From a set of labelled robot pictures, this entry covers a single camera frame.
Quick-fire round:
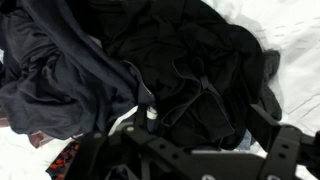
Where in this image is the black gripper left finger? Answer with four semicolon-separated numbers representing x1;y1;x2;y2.
64;105;188;180

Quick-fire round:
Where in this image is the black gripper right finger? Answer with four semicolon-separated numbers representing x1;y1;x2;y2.
249;103;305;180

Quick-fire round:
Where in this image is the black cloth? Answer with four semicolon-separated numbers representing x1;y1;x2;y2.
64;0;269;152

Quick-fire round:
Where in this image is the dark red patterned cloth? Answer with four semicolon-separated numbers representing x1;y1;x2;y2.
44;141;82;180

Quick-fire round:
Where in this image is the dark grey knitted cloth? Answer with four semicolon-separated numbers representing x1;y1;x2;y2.
258;49;284;122

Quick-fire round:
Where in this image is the pink cloth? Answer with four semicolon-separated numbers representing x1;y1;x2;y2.
27;130;56;149

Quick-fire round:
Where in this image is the dark navy cloth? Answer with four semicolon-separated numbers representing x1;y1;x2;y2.
0;0;158;142

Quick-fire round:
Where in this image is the white bed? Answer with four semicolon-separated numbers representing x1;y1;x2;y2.
0;0;320;180

